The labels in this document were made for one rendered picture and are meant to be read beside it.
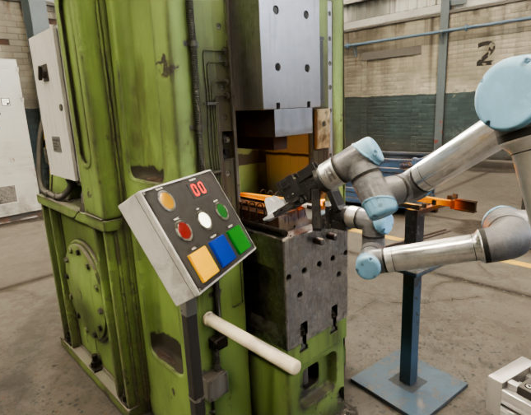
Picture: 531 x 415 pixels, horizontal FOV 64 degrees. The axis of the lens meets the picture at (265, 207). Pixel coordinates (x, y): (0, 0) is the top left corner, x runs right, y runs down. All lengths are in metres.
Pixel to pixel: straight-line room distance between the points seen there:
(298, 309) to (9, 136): 5.35
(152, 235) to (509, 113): 0.76
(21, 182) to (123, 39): 4.92
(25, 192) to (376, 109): 7.25
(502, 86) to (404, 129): 9.08
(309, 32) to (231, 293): 1.01
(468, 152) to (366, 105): 9.30
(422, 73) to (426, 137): 1.30
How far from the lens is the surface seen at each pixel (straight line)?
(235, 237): 1.20
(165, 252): 1.02
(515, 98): 0.78
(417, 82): 9.71
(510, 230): 1.31
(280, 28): 1.54
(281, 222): 1.56
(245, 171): 2.05
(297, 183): 1.10
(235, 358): 1.80
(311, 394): 2.01
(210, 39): 1.52
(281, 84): 1.52
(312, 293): 1.70
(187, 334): 1.30
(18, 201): 6.55
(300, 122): 1.59
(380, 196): 1.01
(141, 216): 1.03
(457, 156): 1.02
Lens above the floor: 1.38
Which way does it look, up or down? 14 degrees down
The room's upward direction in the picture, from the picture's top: 3 degrees counter-clockwise
